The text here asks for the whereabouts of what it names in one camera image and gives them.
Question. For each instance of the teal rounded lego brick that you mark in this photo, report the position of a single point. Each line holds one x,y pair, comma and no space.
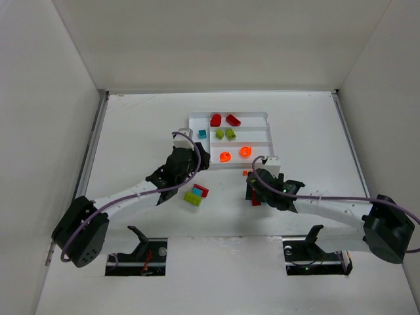
197,191

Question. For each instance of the teal lego in tray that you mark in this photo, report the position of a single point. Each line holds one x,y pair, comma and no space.
202,134

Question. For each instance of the lime lego plate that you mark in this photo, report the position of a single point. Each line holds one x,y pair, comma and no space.
230,134

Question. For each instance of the white compartment tray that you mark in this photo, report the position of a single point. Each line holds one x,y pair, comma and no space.
254,131

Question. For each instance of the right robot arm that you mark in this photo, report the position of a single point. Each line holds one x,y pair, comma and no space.
377,225

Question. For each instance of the red lego brick cluster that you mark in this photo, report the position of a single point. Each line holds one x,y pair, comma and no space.
255,199

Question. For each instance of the orange round disc piece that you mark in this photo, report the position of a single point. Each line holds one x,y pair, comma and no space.
246,152

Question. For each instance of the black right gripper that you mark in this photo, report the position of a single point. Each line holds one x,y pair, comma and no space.
251,189

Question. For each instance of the lime small lego brick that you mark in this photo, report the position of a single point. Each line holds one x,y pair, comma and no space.
220,134

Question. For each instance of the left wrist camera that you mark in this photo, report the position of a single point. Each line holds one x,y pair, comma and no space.
183,138

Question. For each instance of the lime lego brick left cluster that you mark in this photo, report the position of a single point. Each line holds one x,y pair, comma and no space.
193,198

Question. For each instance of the red long lego brick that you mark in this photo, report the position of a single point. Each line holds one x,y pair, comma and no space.
233,121

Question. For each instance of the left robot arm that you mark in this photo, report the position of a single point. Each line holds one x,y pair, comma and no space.
81,232

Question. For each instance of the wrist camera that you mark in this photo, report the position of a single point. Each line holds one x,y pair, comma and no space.
183,138
272,164

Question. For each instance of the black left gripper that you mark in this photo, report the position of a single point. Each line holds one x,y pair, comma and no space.
201,155

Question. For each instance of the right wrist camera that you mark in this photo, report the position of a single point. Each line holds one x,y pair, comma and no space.
272,164

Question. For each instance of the red rounded lego brick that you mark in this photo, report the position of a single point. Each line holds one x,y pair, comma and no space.
215,120

